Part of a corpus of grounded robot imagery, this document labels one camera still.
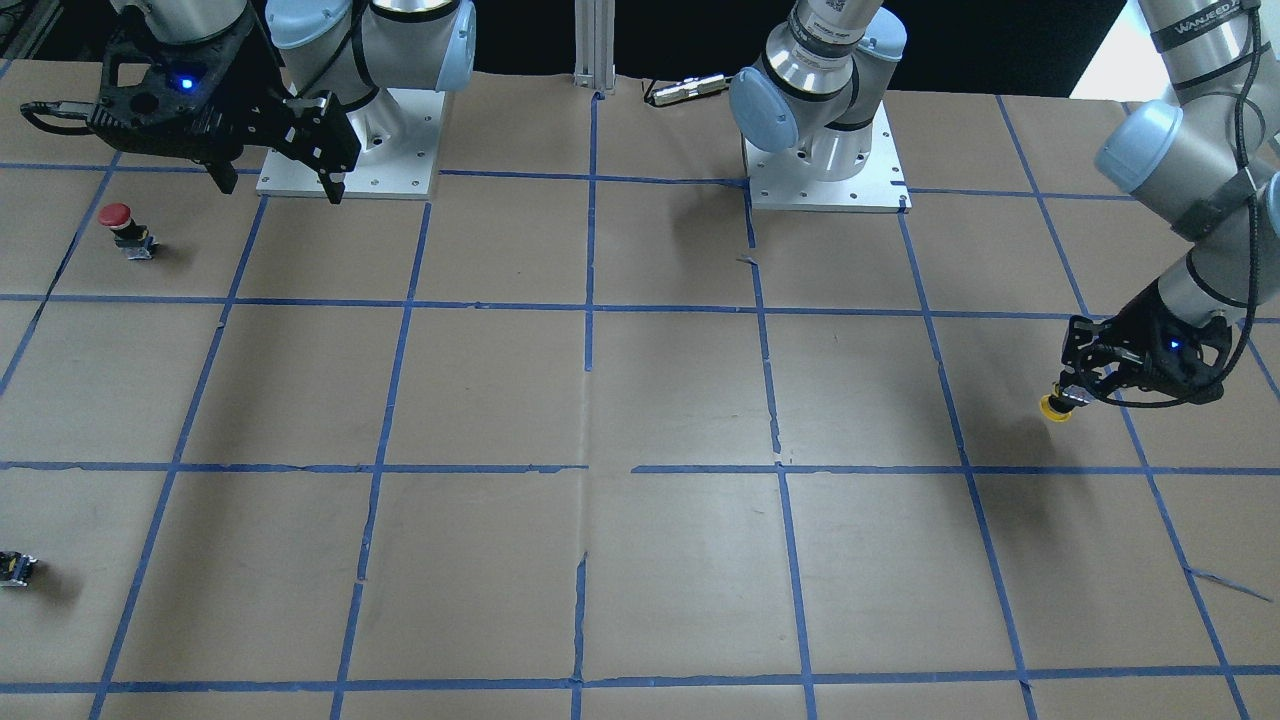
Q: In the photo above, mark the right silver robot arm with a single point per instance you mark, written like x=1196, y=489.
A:
x=347, y=97

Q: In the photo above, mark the red push button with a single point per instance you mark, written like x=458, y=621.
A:
x=132, y=238

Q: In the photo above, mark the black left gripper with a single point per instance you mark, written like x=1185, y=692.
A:
x=1139, y=322

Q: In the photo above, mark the black button contact block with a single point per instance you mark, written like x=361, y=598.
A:
x=17, y=569

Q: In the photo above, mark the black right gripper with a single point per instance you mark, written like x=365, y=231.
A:
x=253, y=88

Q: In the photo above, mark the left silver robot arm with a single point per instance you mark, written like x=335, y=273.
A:
x=1197, y=164

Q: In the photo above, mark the aluminium frame post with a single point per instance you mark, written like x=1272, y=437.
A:
x=594, y=45

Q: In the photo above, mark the brown paper table cover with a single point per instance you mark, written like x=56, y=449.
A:
x=587, y=437

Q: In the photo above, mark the yellow push button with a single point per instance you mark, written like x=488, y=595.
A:
x=1059, y=405

